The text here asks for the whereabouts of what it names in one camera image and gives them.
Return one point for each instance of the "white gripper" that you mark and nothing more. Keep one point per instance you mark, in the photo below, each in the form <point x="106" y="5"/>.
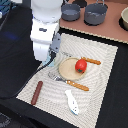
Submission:
<point x="42" y="51"/>

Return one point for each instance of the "beige bowl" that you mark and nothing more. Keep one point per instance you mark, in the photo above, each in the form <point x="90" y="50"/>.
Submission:
<point x="124" y="16"/>

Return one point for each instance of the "large grey pot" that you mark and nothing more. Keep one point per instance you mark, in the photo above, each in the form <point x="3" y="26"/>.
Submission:
<point x="95" y="13"/>

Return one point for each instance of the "small grey pot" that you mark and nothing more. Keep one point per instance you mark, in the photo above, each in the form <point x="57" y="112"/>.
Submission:
<point x="70" y="12"/>

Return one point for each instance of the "round beige plate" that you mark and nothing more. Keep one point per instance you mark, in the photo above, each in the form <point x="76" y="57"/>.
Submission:
<point x="67" y="69"/>

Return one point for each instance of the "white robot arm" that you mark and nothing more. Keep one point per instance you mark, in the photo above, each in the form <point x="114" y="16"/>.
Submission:
<point x="45" y="25"/>

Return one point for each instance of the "beige woven placemat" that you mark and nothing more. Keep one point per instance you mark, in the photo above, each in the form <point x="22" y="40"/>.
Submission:
<point x="53" y="99"/>

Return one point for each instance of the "fork with wooden handle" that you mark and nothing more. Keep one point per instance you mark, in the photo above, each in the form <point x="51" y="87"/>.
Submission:
<point x="58" y="78"/>

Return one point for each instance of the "knife with wooden handle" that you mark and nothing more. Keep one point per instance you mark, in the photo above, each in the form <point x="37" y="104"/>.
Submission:
<point x="84" y="58"/>

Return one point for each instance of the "light blue toy carton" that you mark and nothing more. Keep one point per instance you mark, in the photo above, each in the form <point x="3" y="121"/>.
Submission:
<point x="49" y="62"/>

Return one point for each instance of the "red toy tomato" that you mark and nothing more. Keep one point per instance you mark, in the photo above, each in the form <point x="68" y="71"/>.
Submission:
<point x="81" y="66"/>

